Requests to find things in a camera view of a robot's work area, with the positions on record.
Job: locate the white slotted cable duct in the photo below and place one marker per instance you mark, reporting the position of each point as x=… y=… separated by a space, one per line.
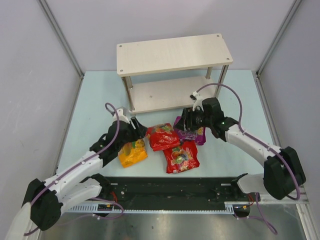
x=100 y=207

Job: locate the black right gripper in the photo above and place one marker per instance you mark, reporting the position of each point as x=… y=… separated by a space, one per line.
x=187 y=120

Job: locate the aluminium corner post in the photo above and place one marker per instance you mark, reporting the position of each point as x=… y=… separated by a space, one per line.
x=293 y=9
x=45 y=7

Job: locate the purple candy bag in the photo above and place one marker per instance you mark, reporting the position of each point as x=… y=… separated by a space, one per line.
x=198 y=136

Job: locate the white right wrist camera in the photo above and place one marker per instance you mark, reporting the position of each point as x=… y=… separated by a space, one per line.
x=196 y=98

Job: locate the orange candy bag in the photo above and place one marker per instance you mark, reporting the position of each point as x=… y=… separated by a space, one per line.
x=132 y=153

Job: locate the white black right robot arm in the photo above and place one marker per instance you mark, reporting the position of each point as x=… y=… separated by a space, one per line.
x=282 y=169

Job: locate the aluminium right corner post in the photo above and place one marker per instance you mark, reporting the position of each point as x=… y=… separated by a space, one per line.
x=293 y=9

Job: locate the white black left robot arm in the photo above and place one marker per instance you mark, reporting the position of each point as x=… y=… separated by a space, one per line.
x=82 y=181

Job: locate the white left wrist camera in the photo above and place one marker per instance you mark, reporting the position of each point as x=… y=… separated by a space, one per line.
x=121 y=115

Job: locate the beige two-tier shelf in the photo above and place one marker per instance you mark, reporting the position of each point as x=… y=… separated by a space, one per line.
x=138 y=62

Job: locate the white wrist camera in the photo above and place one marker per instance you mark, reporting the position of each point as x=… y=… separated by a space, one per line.
x=196 y=98
x=121 y=115

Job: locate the aluminium left corner post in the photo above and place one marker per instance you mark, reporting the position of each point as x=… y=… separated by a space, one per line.
x=45 y=7

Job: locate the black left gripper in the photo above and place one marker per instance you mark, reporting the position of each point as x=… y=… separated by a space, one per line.
x=136 y=127

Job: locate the red candy bag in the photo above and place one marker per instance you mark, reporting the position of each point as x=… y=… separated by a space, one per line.
x=162 y=137
x=181 y=158

